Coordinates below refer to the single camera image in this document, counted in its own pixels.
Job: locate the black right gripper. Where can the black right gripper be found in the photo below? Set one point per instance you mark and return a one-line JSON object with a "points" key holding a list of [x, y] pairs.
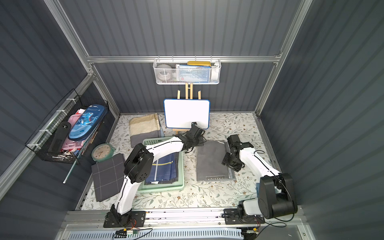
{"points": [[229, 160]]}

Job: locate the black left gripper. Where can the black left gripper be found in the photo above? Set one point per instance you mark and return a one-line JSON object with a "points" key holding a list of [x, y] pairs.
{"points": [[197, 132]]}

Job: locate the navy blue striped pillowcase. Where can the navy blue striped pillowcase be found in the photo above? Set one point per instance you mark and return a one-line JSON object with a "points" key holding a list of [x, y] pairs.
{"points": [[164, 171]]}

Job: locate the mint green plastic basket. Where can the mint green plastic basket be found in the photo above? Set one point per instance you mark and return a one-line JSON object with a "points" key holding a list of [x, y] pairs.
{"points": [[166, 187]]}

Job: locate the beige grey striped pillowcase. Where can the beige grey striped pillowcase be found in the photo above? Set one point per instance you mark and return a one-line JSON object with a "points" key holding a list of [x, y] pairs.
{"points": [[145, 127]]}

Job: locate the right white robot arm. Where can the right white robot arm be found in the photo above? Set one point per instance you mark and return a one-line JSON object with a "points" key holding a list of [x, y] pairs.
{"points": [[276, 196]]}

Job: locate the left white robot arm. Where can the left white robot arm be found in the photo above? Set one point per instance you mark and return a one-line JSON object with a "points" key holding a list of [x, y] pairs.
{"points": [[139, 164]]}

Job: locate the dark grey checked pillowcase left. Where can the dark grey checked pillowcase left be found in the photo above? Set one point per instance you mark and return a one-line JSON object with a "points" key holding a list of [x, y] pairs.
{"points": [[108, 177]]}

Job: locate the blue framed whiteboard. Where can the blue framed whiteboard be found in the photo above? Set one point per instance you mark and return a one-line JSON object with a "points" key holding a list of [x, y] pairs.
{"points": [[180, 114]]}

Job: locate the blue white box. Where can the blue white box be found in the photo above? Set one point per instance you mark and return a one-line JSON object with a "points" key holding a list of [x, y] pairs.
{"points": [[193, 74]]}

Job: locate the white tape roll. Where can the white tape roll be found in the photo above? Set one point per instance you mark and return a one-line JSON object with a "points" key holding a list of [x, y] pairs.
{"points": [[163, 73]]}

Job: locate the yellow flat object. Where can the yellow flat object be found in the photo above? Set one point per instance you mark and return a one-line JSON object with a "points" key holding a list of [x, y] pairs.
{"points": [[199, 63]]}

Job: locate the green round alarm clock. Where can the green round alarm clock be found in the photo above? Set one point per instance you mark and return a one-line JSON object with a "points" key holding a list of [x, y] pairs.
{"points": [[102, 152]]}

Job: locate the blue shark pencil case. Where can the blue shark pencil case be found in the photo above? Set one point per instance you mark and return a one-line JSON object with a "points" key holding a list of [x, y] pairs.
{"points": [[89, 120]]}

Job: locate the pink pouch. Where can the pink pouch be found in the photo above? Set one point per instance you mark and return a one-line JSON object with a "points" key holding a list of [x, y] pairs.
{"points": [[71, 145]]}

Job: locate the black remote-like object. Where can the black remote-like object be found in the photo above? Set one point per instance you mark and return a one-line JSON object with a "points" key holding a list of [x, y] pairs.
{"points": [[60, 136]]}

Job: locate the silver metal rod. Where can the silver metal rod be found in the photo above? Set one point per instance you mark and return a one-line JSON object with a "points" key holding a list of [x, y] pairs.
{"points": [[70, 171]]}

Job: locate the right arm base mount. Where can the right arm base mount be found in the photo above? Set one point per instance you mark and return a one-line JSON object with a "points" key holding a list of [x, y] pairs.
{"points": [[236, 217]]}

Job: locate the white mesh wall basket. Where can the white mesh wall basket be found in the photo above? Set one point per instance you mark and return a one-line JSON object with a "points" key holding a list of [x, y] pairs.
{"points": [[215, 73]]}

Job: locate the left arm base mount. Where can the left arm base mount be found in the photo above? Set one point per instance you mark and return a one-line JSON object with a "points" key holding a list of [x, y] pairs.
{"points": [[131, 219]]}

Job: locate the black wire wall basket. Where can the black wire wall basket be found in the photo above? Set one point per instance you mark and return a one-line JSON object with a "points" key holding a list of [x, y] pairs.
{"points": [[40, 142]]}

